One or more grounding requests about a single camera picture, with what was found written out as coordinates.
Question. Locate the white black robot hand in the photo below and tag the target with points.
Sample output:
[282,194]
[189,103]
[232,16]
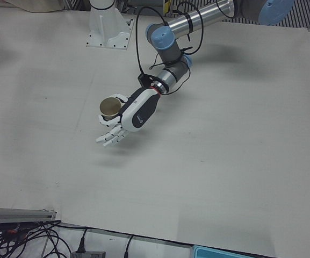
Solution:
[141,113]

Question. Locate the beige paper cup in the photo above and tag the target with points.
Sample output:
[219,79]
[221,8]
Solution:
[109,107]

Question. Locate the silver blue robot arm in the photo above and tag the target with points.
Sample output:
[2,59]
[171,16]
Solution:
[197,18]

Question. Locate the black power box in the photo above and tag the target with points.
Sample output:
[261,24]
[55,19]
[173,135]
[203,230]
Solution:
[89,254]

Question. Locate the light blue plastic bin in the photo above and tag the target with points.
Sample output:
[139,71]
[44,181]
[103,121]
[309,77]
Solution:
[222,252]

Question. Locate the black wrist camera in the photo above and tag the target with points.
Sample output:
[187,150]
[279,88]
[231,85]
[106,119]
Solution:
[144,80]

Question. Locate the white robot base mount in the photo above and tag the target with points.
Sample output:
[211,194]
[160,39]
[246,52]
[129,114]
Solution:
[107,29]

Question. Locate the aluminium profile post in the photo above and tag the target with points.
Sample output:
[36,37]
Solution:
[17,215]

